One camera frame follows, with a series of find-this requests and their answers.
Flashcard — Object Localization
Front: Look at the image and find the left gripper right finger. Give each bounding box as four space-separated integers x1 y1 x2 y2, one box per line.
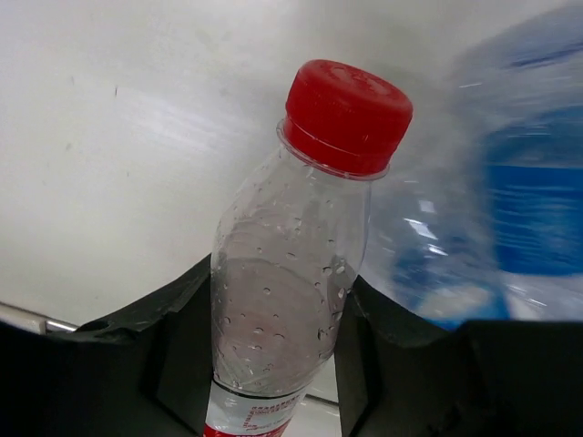
334 279 582 436

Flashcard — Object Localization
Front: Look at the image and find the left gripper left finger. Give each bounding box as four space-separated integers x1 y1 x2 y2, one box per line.
1 259 212 436

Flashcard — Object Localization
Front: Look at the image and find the red label water bottle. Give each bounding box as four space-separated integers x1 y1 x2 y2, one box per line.
204 59 413 436

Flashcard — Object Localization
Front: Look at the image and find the blue label bottle blue cap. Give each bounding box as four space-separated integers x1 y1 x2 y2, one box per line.
361 1 582 330

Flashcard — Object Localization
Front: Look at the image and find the aluminium frame rail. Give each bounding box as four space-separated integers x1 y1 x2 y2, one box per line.
0 302 77 335

